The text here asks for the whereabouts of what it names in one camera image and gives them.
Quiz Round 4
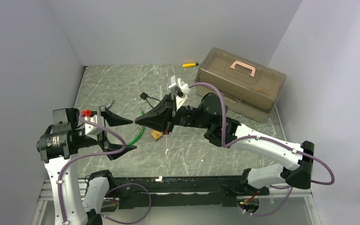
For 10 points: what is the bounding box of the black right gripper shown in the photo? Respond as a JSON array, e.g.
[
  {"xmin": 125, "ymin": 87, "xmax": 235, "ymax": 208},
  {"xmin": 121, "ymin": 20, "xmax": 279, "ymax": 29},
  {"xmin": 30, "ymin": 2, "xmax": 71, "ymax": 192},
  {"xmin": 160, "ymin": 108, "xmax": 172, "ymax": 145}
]
[{"xmin": 135, "ymin": 92, "xmax": 212, "ymax": 135}]

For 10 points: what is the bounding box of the brass padlock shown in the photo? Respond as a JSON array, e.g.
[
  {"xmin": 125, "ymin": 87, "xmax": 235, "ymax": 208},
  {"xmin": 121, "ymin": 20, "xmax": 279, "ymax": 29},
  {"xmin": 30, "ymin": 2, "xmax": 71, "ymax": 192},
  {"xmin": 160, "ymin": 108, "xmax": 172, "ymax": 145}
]
[{"xmin": 150, "ymin": 130, "xmax": 163, "ymax": 141}]

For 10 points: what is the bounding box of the green cable lock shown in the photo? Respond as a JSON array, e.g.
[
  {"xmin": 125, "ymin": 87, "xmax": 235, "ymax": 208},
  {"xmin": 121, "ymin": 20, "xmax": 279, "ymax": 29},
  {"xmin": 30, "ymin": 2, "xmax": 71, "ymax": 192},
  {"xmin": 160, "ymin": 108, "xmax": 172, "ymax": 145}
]
[{"xmin": 127, "ymin": 125, "xmax": 146, "ymax": 146}]

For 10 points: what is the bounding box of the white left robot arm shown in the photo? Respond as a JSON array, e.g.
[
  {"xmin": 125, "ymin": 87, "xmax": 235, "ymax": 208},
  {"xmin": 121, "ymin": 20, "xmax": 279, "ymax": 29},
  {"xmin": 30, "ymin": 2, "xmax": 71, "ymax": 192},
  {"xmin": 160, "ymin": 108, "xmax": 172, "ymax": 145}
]
[{"xmin": 36, "ymin": 106, "xmax": 136, "ymax": 225}]

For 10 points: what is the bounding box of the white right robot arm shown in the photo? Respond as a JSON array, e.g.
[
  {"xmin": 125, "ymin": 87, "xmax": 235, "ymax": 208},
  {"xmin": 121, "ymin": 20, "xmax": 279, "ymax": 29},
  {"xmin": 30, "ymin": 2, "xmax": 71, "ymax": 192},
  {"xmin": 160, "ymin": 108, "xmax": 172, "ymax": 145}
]
[{"xmin": 135, "ymin": 93, "xmax": 314, "ymax": 195}]

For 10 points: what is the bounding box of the yellow screwdriver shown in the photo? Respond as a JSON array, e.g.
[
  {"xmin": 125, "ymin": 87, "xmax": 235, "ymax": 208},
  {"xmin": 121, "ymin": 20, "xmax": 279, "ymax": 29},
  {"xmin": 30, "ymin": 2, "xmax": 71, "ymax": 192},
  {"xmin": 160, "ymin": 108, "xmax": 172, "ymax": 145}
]
[{"xmin": 182, "ymin": 63, "xmax": 199, "ymax": 68}]

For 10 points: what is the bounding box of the translucent brown toolbox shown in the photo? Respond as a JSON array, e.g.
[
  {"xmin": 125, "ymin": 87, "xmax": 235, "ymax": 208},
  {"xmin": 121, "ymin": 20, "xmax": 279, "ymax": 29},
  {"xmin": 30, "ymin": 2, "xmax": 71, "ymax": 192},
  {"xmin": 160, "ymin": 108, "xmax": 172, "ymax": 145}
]
[{"xmin": 195, "ymin": 47, "xmax": 286, "ymax": 122}]

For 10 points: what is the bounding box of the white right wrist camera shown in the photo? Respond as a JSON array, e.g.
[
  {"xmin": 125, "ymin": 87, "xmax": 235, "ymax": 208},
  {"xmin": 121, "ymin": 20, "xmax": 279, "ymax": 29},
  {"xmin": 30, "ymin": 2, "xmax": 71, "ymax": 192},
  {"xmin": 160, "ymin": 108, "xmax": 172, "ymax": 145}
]
[{"xmin": 168, "ymin": 75, "xmax": 190, "ymax": 110}]

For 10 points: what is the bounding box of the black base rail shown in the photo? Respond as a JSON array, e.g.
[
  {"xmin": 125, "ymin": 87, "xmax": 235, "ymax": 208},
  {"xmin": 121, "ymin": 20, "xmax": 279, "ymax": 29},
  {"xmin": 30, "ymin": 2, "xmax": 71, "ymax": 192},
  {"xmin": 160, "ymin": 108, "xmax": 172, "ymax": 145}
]
[{"xmin": 105, "ymin": 175, "xmax": 270, "ymax": 209}]

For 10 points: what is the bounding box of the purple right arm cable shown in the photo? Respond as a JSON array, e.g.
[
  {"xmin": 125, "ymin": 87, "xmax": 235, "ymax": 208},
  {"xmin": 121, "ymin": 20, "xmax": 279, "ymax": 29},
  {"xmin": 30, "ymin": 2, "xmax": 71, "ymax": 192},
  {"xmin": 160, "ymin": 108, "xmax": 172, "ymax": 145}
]
[{"xmin": 188, "ymin": 82, "xmax": 336, "ymax": 218}]

